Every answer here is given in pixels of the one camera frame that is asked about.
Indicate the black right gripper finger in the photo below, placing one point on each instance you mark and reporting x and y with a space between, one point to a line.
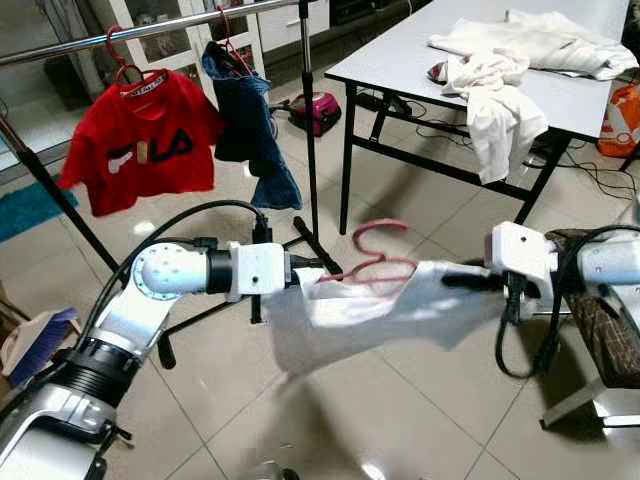
468 280

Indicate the thin white T-shirt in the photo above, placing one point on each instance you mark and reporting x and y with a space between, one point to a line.
380 310

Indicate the pink plastic hanger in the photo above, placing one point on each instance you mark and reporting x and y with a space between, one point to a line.
385 222

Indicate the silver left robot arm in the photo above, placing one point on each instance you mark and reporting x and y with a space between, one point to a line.
170 272

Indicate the red thin hanger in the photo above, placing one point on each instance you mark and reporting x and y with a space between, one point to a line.
110 45
228 45

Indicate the blue denim shorts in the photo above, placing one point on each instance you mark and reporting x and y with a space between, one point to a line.
245 130

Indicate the pink vacuum cleaner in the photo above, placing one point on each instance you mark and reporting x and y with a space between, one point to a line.
320 110

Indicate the grey left robot leg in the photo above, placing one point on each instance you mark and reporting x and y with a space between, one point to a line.
278 472

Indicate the orange bag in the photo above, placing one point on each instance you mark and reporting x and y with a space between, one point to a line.
620 120

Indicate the white table black legs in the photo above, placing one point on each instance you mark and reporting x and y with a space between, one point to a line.
400 50

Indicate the red FILA T-shirt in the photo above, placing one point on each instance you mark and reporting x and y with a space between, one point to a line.
100 130

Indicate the white spread garment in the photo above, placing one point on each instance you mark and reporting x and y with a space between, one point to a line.
540 45

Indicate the white glass-door cabinet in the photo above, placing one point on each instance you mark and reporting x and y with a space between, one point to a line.
290 20

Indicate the teal floor mat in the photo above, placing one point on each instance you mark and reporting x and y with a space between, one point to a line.
30 210

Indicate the metal clothes rack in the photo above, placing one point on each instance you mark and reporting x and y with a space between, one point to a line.
150 30

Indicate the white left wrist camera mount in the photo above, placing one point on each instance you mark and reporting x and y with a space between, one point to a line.
260 270

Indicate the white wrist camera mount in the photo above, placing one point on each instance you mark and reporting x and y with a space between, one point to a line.
520 255
260 270

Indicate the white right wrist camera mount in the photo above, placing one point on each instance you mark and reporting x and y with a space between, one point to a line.
520 255

